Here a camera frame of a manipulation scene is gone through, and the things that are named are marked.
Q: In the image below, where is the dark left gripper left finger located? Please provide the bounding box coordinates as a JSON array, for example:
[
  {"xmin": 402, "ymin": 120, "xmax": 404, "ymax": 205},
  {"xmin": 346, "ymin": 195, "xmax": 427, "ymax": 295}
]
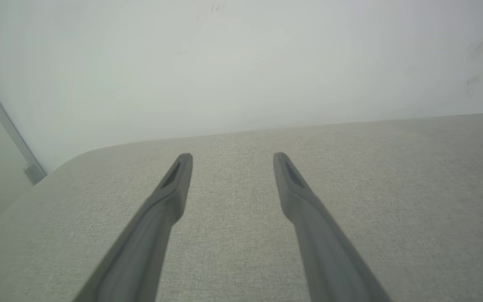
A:
[{"xmin": 73, "ymin": 153, "xmax": 194, "ymax": 302}]

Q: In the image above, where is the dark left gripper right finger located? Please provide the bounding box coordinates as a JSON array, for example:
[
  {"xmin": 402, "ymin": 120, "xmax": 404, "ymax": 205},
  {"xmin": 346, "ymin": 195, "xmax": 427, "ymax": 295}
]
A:
[{"xmin": 273, "ymin": 151, "xmax": 393, "ymax": 302}]

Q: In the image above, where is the grey metal frame bar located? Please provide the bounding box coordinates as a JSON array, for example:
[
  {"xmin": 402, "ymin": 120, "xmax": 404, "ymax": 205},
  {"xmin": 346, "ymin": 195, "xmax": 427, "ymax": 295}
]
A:
[{"xmin": 0, "ymin": 59, "xmax": 48, "ymax": 186}]

